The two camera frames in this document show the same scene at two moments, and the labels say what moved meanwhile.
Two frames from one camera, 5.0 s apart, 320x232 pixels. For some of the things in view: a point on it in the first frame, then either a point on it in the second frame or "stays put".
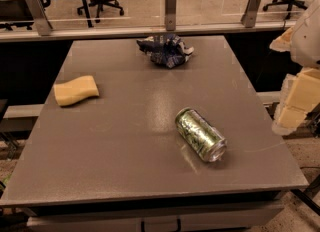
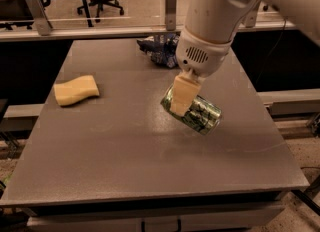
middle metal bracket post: (171, 8) stays put
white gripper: (308, 41) → (200, 57)
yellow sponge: (75, 90) stays put
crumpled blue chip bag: (166, 50) stays put
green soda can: (200, 134) → (203, 115)
